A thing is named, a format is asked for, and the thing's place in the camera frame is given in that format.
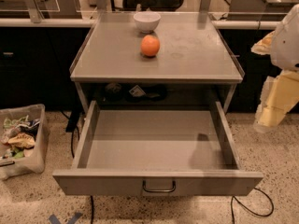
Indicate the yellow foam covered gripper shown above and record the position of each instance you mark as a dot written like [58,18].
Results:
[287,48]

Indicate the grey top drawer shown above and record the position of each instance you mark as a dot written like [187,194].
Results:
[156,153]

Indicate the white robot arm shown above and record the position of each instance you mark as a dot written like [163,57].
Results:
[290,26]

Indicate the grey metal cabinet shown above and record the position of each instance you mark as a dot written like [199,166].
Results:
[191,51]

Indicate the orange fruit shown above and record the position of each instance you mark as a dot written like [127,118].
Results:
[150,45]

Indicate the white ceramic bowl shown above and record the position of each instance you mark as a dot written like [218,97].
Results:
[147,21]

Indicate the dark items inside cabinet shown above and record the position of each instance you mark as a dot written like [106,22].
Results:
[134,93]

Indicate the clear plastic bin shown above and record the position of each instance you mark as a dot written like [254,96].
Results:
[35,162]

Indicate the crumpled snack bags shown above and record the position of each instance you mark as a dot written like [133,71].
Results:
[19,137]

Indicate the white horizontal rail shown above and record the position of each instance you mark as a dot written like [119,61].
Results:
[235,25]

